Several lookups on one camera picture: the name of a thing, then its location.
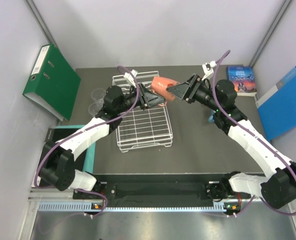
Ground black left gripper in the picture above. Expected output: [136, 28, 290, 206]
[116, 82, 166, 114]

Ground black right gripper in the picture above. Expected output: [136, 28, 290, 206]
[166, 74, 221, 113]

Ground orange mug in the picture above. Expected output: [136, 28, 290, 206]
[151, 76, 179, 107]

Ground white wire dish rack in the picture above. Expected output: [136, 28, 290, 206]
[112, 71, 175, 154]

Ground teal mug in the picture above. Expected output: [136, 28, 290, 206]
[208, 111, 215, 123]

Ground clear faceted plastic cup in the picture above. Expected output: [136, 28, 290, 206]
[91, 88, 106, 103]

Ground clear heavy-base glass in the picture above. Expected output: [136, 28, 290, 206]
[88, 102, 102, 117]

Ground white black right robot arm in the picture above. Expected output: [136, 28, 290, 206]
[167, 74, 296, 210]

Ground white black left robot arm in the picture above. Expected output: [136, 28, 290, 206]
[36, 84, 166, 198]

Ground Jane Eyre paperback book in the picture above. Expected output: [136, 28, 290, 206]
[226, 65, 257, 97]

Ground green lever arch binder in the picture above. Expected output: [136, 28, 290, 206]
[22, 44, 81, 121]

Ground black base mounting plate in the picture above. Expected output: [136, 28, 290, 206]
[72, 181, 252, 202]

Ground black notebook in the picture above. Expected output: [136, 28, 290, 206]
[31, 125, 87, 188]

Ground blue folder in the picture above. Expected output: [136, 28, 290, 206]
[256, 66, 296, 141]

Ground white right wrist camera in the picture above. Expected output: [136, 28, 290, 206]
[202, 60, 217, 80]

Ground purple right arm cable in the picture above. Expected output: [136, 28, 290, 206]
[210, 49, 296, 217]

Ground aluminium frame rail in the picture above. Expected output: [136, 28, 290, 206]
[27, 181, 296, 203]

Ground grey slotted cable duct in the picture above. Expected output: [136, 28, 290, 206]
[37, 201, 241, 213]

